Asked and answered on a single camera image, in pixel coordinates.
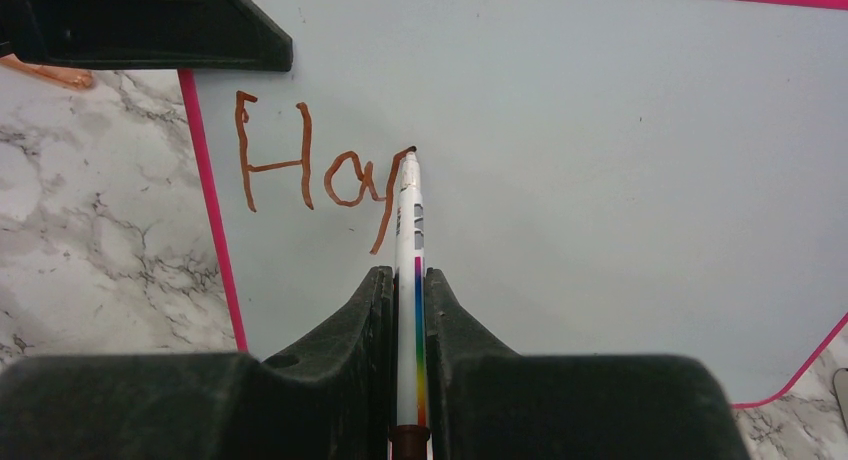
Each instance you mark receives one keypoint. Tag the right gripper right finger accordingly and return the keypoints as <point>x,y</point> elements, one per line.
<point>490,402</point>

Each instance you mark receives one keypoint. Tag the pink framed whiteboard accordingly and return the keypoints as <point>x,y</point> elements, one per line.
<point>599,176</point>

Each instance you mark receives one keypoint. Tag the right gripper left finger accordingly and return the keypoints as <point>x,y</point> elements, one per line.
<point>323,397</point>

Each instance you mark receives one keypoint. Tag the small white eraser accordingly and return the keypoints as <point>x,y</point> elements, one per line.
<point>840,386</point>

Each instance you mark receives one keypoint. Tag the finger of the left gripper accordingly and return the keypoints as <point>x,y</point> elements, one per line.
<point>145,34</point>

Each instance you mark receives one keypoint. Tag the orange marker cap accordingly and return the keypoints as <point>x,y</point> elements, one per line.
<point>70,78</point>

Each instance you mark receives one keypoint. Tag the white whiteboard marker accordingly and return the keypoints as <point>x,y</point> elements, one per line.
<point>409,433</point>

